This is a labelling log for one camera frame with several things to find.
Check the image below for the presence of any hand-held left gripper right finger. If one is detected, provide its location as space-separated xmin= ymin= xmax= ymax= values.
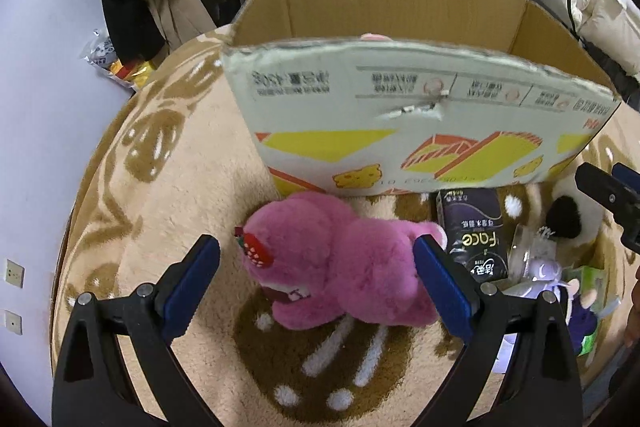
xmin=413 ymin=234 xmax=585 ymax=427

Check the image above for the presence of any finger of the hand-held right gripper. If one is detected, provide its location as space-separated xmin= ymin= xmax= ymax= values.
xmin=612 ymin=162 xmax=640 ymax=194
xmin=574 ymin=163 xmax=640 ymax=254

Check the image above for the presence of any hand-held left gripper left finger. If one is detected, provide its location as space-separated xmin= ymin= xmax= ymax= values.
xmin=51 ymin=234 xmax=221 ymax=427

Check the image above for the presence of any panda plush toy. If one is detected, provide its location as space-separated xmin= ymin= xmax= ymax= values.
xmin=545 ymin=172 xmax=608 ymax=250

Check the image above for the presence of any pink plush bear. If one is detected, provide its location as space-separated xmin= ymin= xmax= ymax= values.
xmin=234 ymin=191 xmax=448 ymax=330

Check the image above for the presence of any white-haired plush doll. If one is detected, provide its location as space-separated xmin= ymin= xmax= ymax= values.
xmin=507 ymin=224 xmax=568 ymax=303

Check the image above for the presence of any printed cardboard box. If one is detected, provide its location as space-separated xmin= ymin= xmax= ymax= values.
xmin=221 ymin=0 xmax=623 ymax=198

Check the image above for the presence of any person's right hand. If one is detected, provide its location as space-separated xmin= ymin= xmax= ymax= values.
xmin=625 ymin=267 xmax=640 ymax=348

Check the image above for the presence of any black tissue pack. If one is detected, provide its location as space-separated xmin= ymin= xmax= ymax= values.
xmin=435 ymin=188 xmax=510 ymax=283

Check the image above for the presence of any beige patterned blanket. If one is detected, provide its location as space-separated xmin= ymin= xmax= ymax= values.
xmin=50 ymin=24 xmax=640 ymax=427

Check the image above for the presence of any small doll in dark outfit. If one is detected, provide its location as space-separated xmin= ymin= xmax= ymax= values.
xmin=560 ymin=279 xmax=601 ymax=355

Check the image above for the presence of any pile of snack bags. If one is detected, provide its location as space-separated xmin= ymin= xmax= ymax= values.
xmin=80 ymin=29 xmax=161 ymax=90

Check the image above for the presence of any black coat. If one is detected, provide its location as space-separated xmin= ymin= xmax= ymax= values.
xmin=96 ymin=0 xmax=171 ymax=58

